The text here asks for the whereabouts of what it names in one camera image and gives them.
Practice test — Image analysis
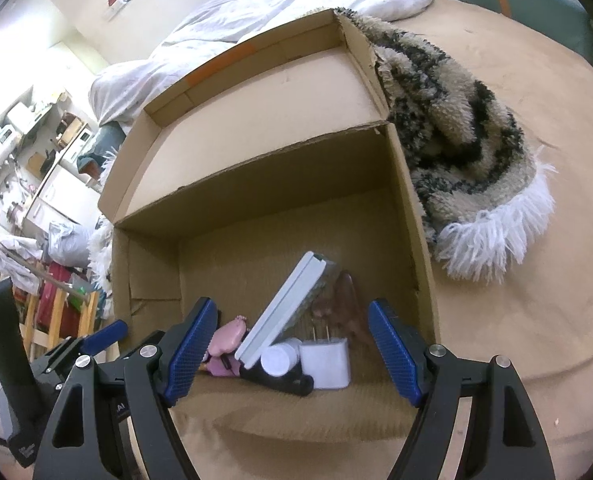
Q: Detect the white power strip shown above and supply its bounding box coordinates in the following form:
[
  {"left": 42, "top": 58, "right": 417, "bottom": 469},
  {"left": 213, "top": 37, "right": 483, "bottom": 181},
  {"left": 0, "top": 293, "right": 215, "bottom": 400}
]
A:
[{"left": 234, "top": 252, "right": 339, "bottom": 370}]

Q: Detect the wooden drying rack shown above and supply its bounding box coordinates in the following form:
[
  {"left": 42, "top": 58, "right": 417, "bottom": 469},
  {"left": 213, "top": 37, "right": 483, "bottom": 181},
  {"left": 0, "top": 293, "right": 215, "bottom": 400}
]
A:
[{"left": 0, "top": 229, "right": 101, "bottom": 358}]

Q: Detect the grey stuffed bag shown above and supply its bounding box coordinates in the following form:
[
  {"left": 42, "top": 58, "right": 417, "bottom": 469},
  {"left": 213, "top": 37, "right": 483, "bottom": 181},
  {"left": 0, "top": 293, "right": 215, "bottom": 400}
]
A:
[{"left": 47, "top": 222, "right": 94, "bottom": 269}]

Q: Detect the pink soft pouch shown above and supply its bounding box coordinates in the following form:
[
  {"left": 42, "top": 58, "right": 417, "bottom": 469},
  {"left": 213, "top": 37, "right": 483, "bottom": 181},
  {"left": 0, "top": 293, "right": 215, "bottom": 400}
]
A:
[{"left": 203, "top": 315, "right": 248, "bottom": 362}]

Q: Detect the small pink rectangular block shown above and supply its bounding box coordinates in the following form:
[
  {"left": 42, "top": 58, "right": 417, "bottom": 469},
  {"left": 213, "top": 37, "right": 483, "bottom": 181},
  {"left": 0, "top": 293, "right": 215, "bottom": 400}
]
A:
[{"left": 205, "top": 354, "right": 241, "bottom": 377}]

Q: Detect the tan bed blanket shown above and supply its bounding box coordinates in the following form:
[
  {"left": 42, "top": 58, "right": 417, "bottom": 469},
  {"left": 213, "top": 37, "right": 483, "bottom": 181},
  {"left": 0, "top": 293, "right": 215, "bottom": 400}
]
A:
[{"left": 402, "top": 0, "right": 593, "bottom": 479}]

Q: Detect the white kitchen cabinet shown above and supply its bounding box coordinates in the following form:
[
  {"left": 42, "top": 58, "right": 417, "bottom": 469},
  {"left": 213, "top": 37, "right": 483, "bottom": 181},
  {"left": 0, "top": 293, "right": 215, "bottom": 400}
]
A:
[{"left": 22, "top": 165, "right": 100, "bottom": 236}]

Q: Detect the white pill bottle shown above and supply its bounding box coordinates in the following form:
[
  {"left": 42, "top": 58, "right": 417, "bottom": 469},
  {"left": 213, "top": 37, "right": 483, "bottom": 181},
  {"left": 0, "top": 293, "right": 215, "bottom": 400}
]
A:
[{"left": 261, "top": 338, "right": 302, "bottom": 377}]

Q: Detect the white washing machine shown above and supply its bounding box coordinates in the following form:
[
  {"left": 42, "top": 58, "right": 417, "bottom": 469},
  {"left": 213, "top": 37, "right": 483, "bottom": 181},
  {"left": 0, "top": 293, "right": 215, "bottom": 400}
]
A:
[{"left": 59, "top": 126, "right": 96, "bottom": 174}]

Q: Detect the black cylindrical flashlight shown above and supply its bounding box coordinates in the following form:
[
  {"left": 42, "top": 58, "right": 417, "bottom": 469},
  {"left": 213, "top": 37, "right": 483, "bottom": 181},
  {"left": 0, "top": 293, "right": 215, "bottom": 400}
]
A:
[{"left": 240, "top": 367, "right": 314, "bottom": 396}]

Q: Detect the white power adapter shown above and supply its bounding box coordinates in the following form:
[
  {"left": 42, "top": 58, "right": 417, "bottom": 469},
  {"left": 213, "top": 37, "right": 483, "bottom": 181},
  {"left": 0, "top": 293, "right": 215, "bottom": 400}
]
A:
[{"left": 300, "top": 338, "right": 351, "bottom": 390}]

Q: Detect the translucent brown hair claw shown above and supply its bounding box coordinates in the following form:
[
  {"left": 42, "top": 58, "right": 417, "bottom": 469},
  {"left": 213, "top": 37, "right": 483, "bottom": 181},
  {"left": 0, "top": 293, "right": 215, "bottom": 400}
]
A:
[{"left": 311, "top": 271, "right": 374, "bottom": 348}]

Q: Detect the shaggy beige black rug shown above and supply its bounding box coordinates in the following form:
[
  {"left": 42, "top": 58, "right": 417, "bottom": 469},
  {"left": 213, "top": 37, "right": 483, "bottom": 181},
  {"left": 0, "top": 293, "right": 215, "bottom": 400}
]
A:
[{"left": 336, "top": 9, "right": 555, "bottom": 282}]

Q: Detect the open cardboard box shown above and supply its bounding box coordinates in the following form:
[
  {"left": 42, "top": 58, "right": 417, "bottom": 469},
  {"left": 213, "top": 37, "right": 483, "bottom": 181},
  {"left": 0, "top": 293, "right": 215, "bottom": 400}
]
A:
[{"left": 97, "top": 6, "right": 441, "bottom": 443}]

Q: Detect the white duvet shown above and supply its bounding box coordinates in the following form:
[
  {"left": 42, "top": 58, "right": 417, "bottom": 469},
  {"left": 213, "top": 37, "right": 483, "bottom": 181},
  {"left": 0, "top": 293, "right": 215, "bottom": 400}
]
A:
[{"left": 88, "top": 0, "right": 433, "bottom": 132}]

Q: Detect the teal cushion with orange stripe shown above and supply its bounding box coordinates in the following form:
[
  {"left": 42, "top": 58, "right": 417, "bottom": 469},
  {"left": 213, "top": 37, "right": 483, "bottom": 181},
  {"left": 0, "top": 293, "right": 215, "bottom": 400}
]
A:
[{"left": 459, "top": 0, "right": 593, "bottom": 66}]

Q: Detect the red white wall item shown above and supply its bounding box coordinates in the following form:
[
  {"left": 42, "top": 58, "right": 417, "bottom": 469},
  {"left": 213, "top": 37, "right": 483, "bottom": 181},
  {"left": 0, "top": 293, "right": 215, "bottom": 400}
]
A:
[{"left": 106, "top": 0, "right": 132, "bottom": 22}]

